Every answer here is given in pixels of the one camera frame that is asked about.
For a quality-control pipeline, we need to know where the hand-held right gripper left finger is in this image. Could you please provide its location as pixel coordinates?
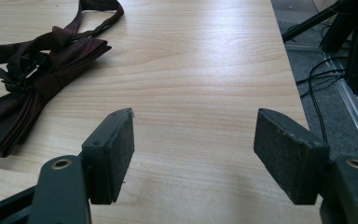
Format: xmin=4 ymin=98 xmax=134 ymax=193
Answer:
xmin=81 ymin=107 xmax=135 ymax=205

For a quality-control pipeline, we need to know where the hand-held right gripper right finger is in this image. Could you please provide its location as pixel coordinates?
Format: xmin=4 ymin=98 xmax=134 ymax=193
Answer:
xmin=253 ymin=107 xmax=331 ymax=206

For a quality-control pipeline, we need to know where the dark red bow tie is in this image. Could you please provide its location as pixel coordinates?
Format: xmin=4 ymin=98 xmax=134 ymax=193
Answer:
xmin=0 ymin=0 xmax=125 ymax=158

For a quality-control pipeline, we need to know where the black metal stand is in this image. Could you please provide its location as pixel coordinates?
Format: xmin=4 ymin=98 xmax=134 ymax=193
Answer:
xmin=281 ymin=0 xmax=358 ymax=95

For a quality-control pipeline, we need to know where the black cable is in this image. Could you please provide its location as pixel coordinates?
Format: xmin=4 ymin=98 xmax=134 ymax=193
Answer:
xmin=295 ymin=56 xmax=352 ymax=144

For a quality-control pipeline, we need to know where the aluminium floor rail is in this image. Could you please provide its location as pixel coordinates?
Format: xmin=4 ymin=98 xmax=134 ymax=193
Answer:
xmin=284 ymin=41 xmax=358 ymax=165

